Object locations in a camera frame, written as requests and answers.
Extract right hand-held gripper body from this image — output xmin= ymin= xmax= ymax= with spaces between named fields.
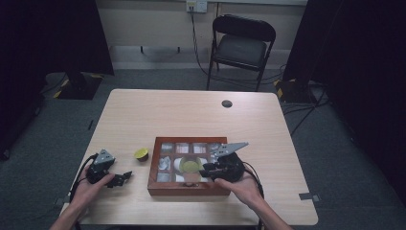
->
xmin=212 ymin=141 xmax=250 ymax=183

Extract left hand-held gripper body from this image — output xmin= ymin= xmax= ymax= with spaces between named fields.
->
xmin=85 ymin=149 xmax=116 ymax=185

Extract yellow-green round fruit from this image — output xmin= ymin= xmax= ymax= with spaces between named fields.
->
xmin=133 ymin=147 xmax=150 ymax=163

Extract wooden box with glass lid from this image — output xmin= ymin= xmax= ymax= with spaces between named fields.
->
xmin=147 ymin=136 xmax=232 ymax=197

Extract person's right hand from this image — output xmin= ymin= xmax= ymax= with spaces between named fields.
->
xmin=214 ymin=172 xmax=264 ymax=211

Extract person's left hand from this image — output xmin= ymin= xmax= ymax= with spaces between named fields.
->
xmin=71 ymin=172 xmax=116 ymax=209

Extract set of white sachets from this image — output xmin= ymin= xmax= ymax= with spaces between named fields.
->
xmin=157 ymin=142 xmax=222 ymax=184

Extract grey tape strip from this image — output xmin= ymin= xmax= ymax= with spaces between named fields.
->
xmin=298 ymin=192 xmax=321 ymax=203
xmin=53 ymin=195 xmax=73 ymax=206

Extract light wooden table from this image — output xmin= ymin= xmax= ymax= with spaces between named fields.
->
xmin=57 ymin=88 xmax=319 ymax=226

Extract black stand base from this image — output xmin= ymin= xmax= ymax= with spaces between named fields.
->
xmin=56 ymin=70 xmax=105 ymax=101
xmin=273 ymin=78 xmax=318 ymax=104

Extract black folding chair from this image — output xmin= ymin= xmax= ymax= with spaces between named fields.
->
xmin=206 ymin=13 xmax=278 ymax=92

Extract black curtain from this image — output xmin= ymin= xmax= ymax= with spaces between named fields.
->
xmin=282 ymin=0 xmax=406 ymax=207
xmin=0 ymin=0 xmax=115 ymax=162

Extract left hand-held gripper cable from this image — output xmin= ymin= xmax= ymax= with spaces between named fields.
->
xmin=68 ymin=152 xmax=99 ymax=203

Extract hand-held gripper cable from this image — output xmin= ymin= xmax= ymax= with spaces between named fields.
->
xmin=241 ymin=160 xmax=265 ymax=199
xmin=68 ymin=152 xmax=99 ymax=203

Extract right hand-held gripper cable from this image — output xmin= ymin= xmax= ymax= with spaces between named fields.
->
xmin=241 ymin=160 xmax=265 ymax=199

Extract black floor cables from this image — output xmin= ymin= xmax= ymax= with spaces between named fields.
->
xmin=281 ymin=87 xmax=331 ymax=137

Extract white wall socket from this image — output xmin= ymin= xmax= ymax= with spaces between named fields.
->
xmin=186 ymin=0 xmax=209 ymax=14

